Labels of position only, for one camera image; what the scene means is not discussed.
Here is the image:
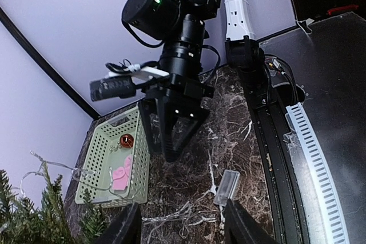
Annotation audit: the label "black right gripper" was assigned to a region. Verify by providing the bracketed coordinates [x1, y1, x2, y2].
[138, 74, 214, 162]

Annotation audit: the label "small green christmas tree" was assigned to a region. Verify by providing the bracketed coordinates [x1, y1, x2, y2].
[1, 164, 109, 243]

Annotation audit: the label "clear battery box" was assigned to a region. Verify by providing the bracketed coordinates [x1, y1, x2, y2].
[213, 170, 240, 207]

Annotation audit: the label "green perforated plastic basket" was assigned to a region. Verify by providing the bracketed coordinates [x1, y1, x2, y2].
[75, 106, 150, 208]

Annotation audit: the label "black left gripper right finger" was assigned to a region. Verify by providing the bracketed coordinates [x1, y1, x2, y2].
[224, 199, 277, 244]

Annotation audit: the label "white slotted cable duct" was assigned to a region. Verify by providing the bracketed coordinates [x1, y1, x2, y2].
[284, 103, 350, 243]

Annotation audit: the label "clear fairy light string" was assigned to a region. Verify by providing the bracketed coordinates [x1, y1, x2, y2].
[11, 150, 226, 242]

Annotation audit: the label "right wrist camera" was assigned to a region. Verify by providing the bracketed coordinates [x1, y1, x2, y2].
[89, 66, 170, 102]

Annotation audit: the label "black left corner post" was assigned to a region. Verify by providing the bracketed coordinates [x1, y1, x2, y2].
[1, 8, 101, 120]

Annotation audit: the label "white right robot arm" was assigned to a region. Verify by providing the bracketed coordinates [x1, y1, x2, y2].
[121, 0, 269, 162]

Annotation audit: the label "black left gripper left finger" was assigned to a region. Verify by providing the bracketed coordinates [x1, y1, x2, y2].
[94, 203, 142, 244]

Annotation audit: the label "pink bow ornament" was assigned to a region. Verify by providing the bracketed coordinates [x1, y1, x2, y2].
[112, 154, 133, 191]

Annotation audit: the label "black front rail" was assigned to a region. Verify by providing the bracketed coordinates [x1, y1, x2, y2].
[238, 69, 310, 243]

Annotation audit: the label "red ball ornament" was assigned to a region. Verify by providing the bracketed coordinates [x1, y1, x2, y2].
[120, 134, 134, 149]

